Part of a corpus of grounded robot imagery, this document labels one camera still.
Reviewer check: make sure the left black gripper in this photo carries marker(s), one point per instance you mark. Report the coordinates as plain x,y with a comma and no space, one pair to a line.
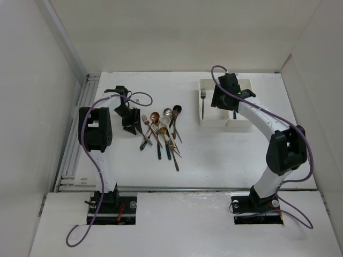
135,119

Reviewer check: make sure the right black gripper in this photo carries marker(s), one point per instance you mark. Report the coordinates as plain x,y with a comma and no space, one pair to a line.
216,101

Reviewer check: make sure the black fork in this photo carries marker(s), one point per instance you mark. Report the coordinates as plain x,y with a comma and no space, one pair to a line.
202,96

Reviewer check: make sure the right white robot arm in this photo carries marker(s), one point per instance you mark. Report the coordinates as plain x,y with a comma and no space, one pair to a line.
286,150

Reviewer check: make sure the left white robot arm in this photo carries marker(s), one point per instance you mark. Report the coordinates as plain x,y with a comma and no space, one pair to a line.
95,135

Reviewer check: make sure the rose gold fork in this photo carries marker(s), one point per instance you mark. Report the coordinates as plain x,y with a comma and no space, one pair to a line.
151,127

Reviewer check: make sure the left white container bin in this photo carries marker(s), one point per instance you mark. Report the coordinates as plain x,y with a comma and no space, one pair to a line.
213,117

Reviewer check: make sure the white container bin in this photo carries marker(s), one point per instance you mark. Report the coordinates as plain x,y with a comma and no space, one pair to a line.
241,121
213,117

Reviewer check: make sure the copper spoon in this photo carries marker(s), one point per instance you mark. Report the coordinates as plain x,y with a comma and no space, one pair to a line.
154,117

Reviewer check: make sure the right white container bin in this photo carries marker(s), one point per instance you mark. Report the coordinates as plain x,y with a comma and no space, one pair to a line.
241,121

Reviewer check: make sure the white spoon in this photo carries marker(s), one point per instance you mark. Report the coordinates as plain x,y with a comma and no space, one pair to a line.
165,121

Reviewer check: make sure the silver spoon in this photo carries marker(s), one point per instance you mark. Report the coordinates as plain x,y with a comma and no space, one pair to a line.
168,112

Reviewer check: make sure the black spoon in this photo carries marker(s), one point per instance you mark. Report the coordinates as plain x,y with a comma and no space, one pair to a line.
175,112

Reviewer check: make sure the gold spoon dark handle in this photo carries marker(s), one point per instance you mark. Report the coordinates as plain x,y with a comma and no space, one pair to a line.
164,132

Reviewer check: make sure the green handle utensil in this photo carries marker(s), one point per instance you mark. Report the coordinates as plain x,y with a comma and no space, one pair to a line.
159,146

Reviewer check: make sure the long copper handle utensil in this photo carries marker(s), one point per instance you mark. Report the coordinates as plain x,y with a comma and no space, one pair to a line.
175,161

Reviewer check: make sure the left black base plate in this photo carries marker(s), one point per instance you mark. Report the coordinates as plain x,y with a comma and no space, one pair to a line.
120,212

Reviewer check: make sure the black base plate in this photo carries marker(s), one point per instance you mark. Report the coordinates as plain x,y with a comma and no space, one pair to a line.
248,211
120,212

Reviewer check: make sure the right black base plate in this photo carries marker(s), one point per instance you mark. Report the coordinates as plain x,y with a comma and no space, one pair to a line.
248,211

